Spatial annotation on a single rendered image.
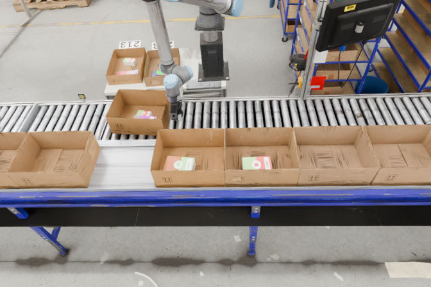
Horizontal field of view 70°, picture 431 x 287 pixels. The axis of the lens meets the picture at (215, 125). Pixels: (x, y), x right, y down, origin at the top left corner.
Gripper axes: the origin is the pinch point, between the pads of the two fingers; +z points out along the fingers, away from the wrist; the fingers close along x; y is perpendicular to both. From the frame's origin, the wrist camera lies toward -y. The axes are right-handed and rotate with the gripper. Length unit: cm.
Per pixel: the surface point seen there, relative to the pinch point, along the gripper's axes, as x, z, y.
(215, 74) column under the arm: -25, 2, 54
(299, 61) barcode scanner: -86, -26, 31
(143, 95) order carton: 27.6, -5.9, 21.9
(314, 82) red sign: -100, -5, 32
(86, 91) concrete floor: 135, 81, 127
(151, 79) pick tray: 26, -1, 45
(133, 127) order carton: 30.0, -2.4, -6.9
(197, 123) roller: -13.1, 5.9, 2.5
